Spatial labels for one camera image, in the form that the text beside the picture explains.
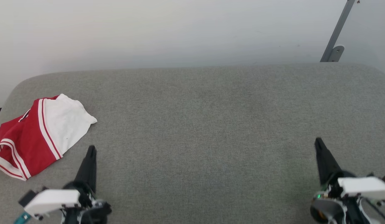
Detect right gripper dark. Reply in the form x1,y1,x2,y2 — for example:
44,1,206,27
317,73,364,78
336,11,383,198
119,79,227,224
310,138,372,224

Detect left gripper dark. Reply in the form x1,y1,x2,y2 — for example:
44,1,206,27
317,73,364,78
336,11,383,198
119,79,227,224
61,145,112,224

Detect red white basketball jersey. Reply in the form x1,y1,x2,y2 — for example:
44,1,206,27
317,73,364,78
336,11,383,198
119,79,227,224
0,94,98,181

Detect grey metal mounting plate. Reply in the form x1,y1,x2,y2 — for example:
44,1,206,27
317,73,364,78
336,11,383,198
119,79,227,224
329,45,345,62

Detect grey fabric sofa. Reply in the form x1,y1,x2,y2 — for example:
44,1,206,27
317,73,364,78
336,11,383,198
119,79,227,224
0,63,385,224

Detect grey metal pole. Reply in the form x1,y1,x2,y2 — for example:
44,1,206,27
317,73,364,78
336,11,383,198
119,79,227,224
320,0,356,63

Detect black left camera connector block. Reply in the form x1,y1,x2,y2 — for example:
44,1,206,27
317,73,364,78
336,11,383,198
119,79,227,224
18,189,36,208

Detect thin black right cable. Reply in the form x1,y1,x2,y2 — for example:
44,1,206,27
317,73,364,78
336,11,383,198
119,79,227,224
363,199,385,224

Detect teal left cable plug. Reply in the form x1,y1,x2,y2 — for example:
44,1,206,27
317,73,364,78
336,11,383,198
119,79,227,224
13,211,32,224

